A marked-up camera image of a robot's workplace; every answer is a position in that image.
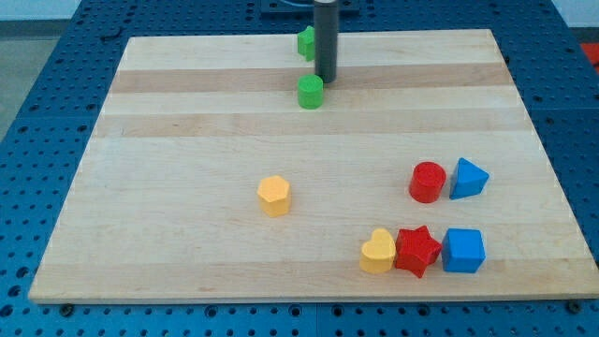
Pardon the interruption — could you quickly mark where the blue triangle block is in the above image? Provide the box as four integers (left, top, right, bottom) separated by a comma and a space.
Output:
449, 157, 489, 199

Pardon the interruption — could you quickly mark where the green star block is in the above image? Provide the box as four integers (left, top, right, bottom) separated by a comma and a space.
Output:
297, 25, 315, 62

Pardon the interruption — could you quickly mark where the yellow heart block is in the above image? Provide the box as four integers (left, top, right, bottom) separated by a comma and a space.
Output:
359, 228, 397, 274

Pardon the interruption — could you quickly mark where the yellow hexagon block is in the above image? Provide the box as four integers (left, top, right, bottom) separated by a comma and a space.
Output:
256, 175, 291, 217

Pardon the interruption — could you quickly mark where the blue cube block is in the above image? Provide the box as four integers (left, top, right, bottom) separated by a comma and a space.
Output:
442, 228, 486, 273

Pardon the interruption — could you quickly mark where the red star block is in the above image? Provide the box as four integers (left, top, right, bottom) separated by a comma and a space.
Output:
395, 226, 442, 278

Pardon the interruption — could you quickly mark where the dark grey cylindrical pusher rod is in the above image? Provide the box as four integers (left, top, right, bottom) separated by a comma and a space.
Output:
314, 0, 339, 83

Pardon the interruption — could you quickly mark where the green cylinder block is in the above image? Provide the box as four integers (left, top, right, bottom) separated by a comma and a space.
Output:
297, 74, 324, 110

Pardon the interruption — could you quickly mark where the light wooden board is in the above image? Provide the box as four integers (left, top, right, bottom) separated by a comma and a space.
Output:
29, 30, 598, 304

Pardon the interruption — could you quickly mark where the red cylinder block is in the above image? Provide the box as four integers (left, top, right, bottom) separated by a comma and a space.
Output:
408, 161, 446, 203

